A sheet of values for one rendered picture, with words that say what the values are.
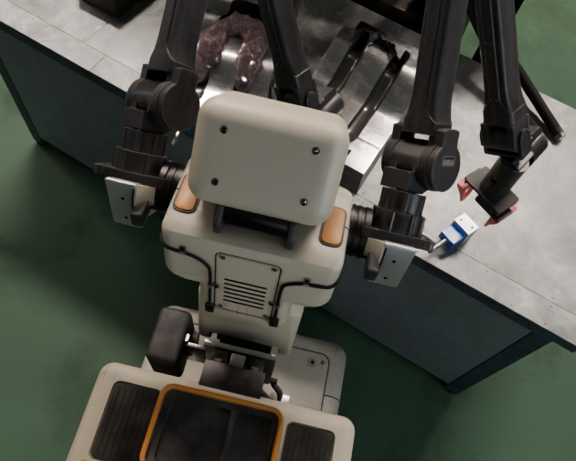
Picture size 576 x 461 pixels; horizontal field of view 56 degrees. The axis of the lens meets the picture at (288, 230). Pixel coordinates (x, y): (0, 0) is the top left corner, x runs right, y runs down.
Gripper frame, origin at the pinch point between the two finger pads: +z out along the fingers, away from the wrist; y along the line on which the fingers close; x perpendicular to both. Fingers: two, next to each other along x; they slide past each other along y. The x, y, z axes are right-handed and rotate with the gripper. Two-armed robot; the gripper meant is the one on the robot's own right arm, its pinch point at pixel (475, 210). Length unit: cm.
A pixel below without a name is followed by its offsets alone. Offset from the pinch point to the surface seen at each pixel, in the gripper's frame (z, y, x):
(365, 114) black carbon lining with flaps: 4.6, 37.4, 0.6
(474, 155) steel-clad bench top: 12.5, 15.3, -22.0
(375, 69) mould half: 0.1, 45.5, -8.2
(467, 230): 7.2, -1.5, 0.2
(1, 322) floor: 92, 80, 111
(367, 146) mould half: 3.4, 28.7, 7.6
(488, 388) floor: 93, -38, -21
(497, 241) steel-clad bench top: 12.6, -6.8, -8.2
